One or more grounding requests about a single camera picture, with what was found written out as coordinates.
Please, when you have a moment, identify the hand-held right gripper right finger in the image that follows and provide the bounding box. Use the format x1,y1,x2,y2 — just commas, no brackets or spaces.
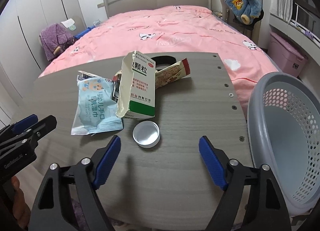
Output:
198,135,292,231

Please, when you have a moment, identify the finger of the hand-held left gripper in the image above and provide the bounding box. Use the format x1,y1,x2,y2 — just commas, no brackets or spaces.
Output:
9,114,38,136
17,115,57,152

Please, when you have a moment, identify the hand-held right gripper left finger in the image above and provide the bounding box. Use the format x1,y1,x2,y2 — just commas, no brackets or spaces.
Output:
28,135,122,231

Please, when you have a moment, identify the white round cap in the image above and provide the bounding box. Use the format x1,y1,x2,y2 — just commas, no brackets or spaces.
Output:
132,121,160,148

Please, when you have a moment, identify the light blue wet wipe packet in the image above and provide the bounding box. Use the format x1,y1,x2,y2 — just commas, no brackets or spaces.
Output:
71,76,124,136

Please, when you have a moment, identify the grey perforated plastic basket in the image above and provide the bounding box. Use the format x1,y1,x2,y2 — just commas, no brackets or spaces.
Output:
247,71,320,218

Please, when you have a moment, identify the white green medicine box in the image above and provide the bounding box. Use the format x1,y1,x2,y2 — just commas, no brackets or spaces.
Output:
116,51,157,119

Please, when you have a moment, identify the person's left hand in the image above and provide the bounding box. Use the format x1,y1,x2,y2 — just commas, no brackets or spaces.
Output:
0,175,32,221

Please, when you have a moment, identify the purple rug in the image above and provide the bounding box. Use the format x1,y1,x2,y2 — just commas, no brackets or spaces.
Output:
71,196,90,231

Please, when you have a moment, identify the red black snack wrapper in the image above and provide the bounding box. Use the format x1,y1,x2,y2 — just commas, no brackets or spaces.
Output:
112,69,123,102

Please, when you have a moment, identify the purple jacket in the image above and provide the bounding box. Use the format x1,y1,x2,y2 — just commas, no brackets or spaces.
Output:
39,23,75,62

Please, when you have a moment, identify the beige red snack wrapper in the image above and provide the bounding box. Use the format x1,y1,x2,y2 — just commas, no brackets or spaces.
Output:
155,58,192,89

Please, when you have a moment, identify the white wardrobe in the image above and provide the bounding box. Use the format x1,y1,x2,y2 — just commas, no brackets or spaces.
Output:
0,0,87,121

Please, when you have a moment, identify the small white cloth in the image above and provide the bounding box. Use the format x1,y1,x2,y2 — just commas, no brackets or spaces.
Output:
61,18,76,31

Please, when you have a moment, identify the black cup holder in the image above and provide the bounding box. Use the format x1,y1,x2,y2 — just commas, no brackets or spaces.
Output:
151,55,177,72

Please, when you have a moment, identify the pink storage box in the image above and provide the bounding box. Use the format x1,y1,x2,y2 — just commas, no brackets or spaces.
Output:
269,31,308,77

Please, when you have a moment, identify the pink bed with quilt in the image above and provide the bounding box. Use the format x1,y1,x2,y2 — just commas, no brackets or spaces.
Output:
37,5,280,119

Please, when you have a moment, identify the grey chair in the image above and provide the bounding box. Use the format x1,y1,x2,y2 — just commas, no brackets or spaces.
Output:
220,0,264,44

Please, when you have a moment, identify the white window bench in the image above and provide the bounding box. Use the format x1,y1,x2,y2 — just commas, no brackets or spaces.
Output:
269,12,320,71

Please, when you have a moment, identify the blue fleece jacket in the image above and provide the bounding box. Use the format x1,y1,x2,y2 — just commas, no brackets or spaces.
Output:
224,0,262,24

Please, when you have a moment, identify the white drying rack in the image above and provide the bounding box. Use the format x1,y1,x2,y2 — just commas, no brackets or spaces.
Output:
290,3,315,31

